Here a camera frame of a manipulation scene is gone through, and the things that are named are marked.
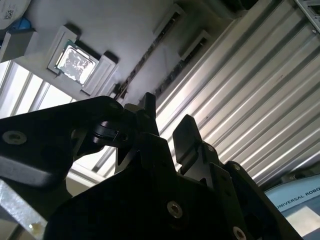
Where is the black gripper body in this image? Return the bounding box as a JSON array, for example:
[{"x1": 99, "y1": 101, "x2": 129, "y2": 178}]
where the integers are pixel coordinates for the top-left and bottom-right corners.
[{"x1": 43, "y1": 172, "x2": 241, "y2": 240}]

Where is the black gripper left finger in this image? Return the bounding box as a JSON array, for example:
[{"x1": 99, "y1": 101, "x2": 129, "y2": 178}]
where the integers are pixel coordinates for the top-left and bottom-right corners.
[{"x1": 0, "y1": 92, "x2": 178, "y2": 190}]

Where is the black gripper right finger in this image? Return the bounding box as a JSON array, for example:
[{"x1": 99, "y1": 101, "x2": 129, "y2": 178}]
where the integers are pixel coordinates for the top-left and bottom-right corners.
[{"x1": 172, "y1": 114, "x2": 302, "y2": 240}]

